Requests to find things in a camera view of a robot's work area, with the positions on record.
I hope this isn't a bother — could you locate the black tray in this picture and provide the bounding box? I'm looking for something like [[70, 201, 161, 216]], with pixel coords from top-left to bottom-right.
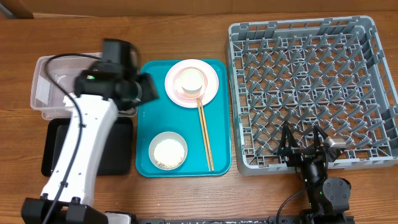
[[41, 117, 133, 177]]

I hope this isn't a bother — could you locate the teal serving tray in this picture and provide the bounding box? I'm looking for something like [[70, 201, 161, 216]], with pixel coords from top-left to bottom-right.
[[136, 59, 232, 177]]

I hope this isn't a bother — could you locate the white rice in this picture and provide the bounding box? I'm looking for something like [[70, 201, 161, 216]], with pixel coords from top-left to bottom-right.
[[154, 139, 185, 169]]

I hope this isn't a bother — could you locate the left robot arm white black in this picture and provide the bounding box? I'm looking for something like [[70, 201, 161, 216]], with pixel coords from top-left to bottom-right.
[[21, 39, 159, 224]]

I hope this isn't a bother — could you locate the grey dishwasher rack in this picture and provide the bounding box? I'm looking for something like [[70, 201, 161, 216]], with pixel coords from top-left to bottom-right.
[[226, 16, 397, 175]]

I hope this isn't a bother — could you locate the clear plastic bin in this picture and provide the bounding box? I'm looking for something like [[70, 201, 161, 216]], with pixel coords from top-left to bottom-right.
[[30, 53, 139, 121]]

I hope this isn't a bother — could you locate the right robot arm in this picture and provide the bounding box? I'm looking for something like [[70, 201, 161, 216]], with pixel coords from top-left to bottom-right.
[[275, 125, 354, 224]]

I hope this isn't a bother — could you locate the pink bowl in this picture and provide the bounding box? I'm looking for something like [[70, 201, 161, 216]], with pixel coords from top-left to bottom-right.
[[174, 67, 208, 100]]

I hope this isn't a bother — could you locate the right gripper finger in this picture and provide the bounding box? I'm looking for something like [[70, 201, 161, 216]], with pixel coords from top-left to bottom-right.
[[313, 125, 330, 151], [277, 124, 299, 152]]

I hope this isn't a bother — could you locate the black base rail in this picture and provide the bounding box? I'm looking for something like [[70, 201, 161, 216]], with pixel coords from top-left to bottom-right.
[[136, 216, 355, 224]]

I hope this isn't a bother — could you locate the cream cup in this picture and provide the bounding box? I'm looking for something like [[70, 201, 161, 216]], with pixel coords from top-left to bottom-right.
[[179, 68, 204, 94]]

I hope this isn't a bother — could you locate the wooden chopstick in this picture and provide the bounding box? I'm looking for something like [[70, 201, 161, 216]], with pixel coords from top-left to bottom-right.
[[201, 101, 215, 172], [197, 98, 212, 172]]

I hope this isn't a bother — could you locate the pink plate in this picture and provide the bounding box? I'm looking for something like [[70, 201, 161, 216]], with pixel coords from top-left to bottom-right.
[[164, 59, 219, 108]]

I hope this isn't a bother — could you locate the grey bowl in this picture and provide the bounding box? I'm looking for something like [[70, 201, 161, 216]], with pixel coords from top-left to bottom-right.
[[149, 131, 188, 170]]

